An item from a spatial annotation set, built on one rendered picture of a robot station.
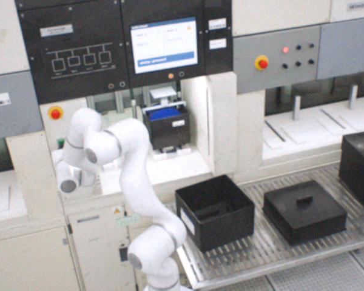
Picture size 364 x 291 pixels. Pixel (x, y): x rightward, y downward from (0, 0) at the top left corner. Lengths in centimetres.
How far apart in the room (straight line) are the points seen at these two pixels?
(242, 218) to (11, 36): 123
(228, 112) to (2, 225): 121
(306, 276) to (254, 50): 153
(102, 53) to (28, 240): 102
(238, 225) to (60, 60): 104
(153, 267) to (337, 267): 182
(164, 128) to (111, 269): 83
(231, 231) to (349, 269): 125
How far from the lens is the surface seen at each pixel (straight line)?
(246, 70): 225
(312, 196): 228
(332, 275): 317
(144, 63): 208
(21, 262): 258
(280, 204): 226
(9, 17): 198
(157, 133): 247
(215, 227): 208
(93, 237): 252
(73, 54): 202
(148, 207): 158
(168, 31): 206
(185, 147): 260
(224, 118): 226
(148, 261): 160
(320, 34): 237
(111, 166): 252
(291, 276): 312
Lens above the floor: 226
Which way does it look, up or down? 31 degrees down
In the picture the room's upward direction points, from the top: 4 degrees counter-clockwise
